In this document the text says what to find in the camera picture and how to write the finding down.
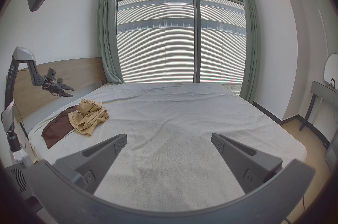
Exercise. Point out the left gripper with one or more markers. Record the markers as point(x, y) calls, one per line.
point(52, 88)

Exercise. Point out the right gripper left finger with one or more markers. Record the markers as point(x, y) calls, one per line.
point(87, 164)

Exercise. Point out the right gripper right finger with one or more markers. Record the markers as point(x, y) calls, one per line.
point(248, 164)

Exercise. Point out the tan shorts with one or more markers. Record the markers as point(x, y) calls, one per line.
point(89, 117)

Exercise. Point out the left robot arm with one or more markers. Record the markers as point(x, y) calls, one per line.
point(23, 53)

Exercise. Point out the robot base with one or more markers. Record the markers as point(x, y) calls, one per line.
point(15, 178)

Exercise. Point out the bed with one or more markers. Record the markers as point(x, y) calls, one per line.
point(171, 117)

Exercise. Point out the brown shorts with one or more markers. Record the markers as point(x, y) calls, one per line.
point(56, 127)

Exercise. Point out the window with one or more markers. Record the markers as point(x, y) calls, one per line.
point(158, 59)

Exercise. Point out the grey side table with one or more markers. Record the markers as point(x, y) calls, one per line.
point(320, 89)

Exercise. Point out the round mirror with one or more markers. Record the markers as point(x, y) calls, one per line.
point(331, 67)

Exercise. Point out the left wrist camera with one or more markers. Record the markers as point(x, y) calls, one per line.
point(60, 81)

